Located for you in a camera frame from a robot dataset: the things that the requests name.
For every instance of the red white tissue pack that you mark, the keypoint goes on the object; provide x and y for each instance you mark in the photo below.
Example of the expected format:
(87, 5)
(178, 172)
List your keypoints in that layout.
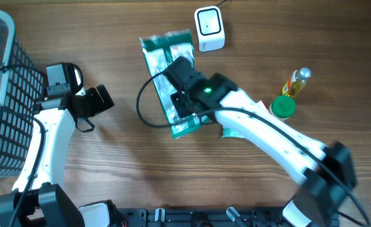
(263, 106)

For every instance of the green lid small jar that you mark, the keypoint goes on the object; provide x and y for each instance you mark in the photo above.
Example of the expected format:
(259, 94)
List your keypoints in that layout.
(283, 107)

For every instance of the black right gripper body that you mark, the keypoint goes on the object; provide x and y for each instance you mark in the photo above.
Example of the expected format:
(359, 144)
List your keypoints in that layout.
(184, 107)

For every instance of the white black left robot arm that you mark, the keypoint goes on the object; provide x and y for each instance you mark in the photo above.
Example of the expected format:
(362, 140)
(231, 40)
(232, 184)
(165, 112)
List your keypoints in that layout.
(37, 197)

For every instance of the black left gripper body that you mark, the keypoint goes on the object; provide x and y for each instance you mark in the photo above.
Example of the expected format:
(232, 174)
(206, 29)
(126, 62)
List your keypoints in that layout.
(94, 103)

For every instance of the grey plastic shopping basket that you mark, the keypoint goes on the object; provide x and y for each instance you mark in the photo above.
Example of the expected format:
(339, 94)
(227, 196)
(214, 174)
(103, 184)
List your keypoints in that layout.
(20, 86)

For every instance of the yellow oil bottle silver cap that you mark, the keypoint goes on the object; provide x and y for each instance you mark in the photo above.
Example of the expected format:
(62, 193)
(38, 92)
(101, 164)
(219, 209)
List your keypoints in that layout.
(296, 82)

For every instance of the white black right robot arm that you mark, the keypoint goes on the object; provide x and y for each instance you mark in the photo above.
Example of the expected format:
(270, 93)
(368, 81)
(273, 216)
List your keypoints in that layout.
(325, 174)

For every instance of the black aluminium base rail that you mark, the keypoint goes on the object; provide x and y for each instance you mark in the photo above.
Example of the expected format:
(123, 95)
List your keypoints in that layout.
(256, 217)

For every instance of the green 3M gloves package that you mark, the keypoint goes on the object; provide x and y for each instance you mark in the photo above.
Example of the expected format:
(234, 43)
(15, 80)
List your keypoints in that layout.
(159, 52)

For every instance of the white barcode scanner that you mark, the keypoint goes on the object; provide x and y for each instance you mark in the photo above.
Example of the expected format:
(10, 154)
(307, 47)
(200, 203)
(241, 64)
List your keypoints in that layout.
(210, 28)

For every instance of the pale green snack packet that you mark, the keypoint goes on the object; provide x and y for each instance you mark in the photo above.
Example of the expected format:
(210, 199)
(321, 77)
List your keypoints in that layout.
(230, 133)

